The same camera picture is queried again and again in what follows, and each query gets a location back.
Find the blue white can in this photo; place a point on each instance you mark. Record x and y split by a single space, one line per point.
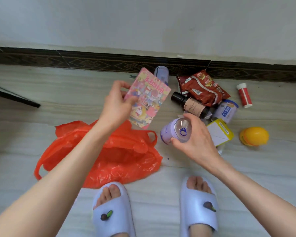
225 111
162 74

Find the lavender left slipper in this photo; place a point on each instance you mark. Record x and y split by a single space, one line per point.
118 219

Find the lavender right slipper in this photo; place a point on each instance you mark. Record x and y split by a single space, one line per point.
197 219

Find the black leaning board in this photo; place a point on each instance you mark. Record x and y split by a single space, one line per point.
14 97

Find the red plastic bag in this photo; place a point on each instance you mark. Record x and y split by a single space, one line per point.
128 157

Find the person's right hand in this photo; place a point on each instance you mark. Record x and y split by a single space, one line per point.
202 145

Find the brown bottle black cap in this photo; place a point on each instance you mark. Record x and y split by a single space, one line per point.
194 106

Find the red snack bag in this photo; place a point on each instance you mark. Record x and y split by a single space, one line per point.
202 86

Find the lavender drink can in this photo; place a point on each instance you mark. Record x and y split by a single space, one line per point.
171 132

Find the person's left hand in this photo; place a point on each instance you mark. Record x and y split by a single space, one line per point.
116 108

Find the yellow egg shaped capsule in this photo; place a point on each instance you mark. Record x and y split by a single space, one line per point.
255 136

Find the person's right foot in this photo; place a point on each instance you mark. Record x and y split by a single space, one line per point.
198 183

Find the white box yellow edge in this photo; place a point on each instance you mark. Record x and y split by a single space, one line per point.
220 132

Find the small red bottle white cap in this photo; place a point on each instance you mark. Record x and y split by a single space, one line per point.
244 95

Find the lavender slipper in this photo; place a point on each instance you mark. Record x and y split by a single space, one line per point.
197 219
118 219

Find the red pink packet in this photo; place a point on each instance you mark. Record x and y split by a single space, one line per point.
150 96

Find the person's right forearm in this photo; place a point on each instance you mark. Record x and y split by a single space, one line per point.
261 197

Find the person's left forearm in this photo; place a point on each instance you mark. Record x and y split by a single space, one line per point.
51 190

